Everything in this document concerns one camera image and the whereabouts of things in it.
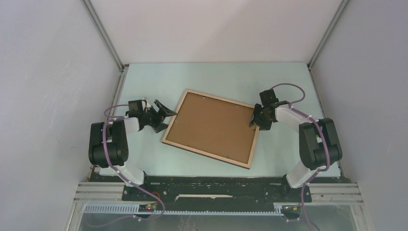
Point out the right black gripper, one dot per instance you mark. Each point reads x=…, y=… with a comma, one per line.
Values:
x=263, y=126

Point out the right corner aluminium post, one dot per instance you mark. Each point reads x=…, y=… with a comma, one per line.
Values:
x=328, y=32

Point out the aluminium frame rails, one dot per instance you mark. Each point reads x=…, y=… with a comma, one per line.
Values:
x=320, y=193

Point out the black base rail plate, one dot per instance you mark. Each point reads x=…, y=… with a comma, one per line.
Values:
x=261, y=194

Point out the corner aluminium post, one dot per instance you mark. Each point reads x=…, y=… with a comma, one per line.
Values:
x=328, y=32
x=91, y=11

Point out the left corner aluminium post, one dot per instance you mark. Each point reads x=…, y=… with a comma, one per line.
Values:
x=91, y=11

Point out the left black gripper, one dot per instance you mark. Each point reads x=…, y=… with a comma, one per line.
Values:
x=157, y=126

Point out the brown cardboard backing board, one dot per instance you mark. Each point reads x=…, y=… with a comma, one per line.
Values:
x=210, y=127

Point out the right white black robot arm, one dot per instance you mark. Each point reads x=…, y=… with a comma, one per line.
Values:
x=319, y=145

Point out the wooden picture frame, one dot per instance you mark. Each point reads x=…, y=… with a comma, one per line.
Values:
x=253, y=156

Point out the white cable duct strip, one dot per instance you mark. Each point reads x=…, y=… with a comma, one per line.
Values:
x=134, y=209

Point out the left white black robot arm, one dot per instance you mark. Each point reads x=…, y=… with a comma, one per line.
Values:
x=108, y=141

